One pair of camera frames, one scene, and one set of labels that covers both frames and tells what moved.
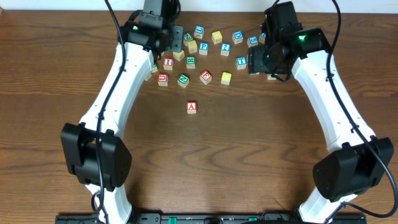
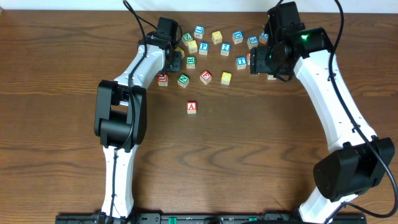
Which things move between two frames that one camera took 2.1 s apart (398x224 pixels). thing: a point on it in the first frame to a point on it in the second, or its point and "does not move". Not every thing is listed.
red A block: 191,107 does not move
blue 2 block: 225,49 does not move
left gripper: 177,33 to 176,66
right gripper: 255,61 does not move
